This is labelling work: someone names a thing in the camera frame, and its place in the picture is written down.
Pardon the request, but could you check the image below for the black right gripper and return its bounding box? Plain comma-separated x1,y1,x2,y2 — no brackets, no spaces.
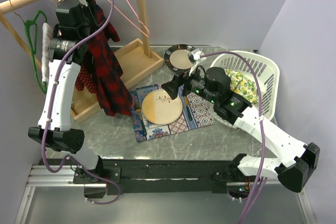
161,62,218,104

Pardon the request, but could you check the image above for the pink wire hanger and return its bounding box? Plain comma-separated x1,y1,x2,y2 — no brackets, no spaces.
98,0,150,40

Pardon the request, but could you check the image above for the red black plaid garment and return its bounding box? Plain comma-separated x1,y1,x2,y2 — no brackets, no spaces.
81,0,133,118

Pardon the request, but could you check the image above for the red polka dot garment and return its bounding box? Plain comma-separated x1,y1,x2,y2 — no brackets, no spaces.
75,67,98,93

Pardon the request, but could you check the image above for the yellow lemon print skirt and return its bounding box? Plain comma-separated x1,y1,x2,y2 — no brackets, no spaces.
225,69,258,104

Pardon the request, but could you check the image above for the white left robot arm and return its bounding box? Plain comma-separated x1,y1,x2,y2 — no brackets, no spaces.
28,0,104,183

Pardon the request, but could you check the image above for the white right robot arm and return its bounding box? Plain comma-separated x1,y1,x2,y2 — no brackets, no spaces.
161,67,320,193

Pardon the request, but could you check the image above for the green plastic hanger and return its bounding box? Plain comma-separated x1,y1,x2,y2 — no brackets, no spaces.
24,10,48,94

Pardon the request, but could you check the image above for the beige floral plate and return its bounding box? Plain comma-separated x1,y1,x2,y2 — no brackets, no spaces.
141,89,183,125

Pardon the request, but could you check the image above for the dark rimmed cream plate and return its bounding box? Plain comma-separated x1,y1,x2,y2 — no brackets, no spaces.
164,44,199,74

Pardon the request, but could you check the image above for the patterned placemat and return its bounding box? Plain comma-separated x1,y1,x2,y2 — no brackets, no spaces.
130,84,214,142

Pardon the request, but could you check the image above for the white grey cloth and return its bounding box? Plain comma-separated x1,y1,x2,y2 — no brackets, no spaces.
41,23,53,84

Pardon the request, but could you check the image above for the wooden clothes rack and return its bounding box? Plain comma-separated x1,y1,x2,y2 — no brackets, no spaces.
1,0,163,122

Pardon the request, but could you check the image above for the white plastic laundry basket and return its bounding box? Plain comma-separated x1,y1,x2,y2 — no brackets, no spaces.
211,50,280,120

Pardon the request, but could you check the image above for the dark handled knife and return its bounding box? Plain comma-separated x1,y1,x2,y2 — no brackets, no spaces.
183,96,193,121

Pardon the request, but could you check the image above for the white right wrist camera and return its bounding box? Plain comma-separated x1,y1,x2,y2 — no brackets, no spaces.
188,49,205,76

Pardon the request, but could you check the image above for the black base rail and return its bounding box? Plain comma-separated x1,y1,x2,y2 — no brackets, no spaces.
39,158,263,206

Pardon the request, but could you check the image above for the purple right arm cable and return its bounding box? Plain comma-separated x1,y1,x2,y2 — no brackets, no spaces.
202,51,268,224

